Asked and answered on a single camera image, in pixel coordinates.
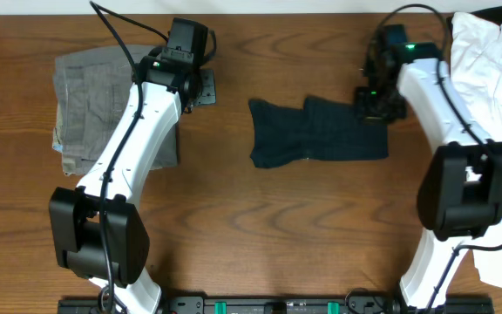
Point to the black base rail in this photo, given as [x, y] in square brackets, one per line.
[357, 304]

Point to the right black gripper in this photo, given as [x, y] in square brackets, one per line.
[369, 115]

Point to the black garment under white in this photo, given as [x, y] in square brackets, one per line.
[495, 13]

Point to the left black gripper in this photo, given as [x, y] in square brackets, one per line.
[209, 96]

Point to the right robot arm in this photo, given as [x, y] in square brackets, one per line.
[460, 196]

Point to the folded grey khaki pants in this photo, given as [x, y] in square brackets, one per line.
[92, 88]

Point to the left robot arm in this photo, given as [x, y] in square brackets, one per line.
[96, 227]

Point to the black t-shirt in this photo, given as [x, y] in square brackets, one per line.
[320, 130]

